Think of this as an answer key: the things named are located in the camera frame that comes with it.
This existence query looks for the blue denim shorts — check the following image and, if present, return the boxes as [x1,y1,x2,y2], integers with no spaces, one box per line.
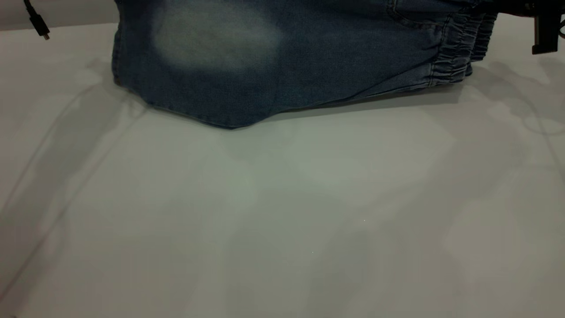
[111,0,499,129]

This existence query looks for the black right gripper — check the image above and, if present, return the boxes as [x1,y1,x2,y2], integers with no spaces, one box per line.
[497,0,565,56]

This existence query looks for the black cable with usb plug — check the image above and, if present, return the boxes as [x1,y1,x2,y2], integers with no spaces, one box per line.
[24,0,50,41]

